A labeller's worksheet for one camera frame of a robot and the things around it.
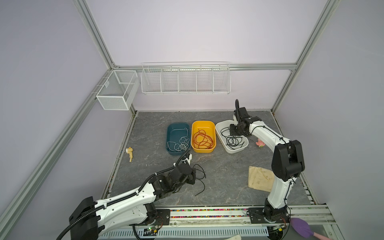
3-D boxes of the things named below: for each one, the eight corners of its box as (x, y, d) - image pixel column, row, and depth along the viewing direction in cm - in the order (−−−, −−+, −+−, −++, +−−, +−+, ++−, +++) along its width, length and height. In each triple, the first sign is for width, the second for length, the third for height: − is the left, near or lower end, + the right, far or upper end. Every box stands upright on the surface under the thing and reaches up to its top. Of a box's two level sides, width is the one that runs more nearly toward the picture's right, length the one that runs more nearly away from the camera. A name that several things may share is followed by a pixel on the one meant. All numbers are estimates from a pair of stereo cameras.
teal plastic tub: (164, 155, 98) (163, 151, 94) (169, 127, 113) (168, 122, 109) (189, 155, 98) (189, 151, 94) (190, 127, 113) (190, 122, 109)
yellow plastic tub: (190, 153, 99) (190, 148, 94) (191, 126, 114) (191, 120, 109) (216, 153, 99) (217, 148, 94) (214, 126, 114) (214, 120, 109)
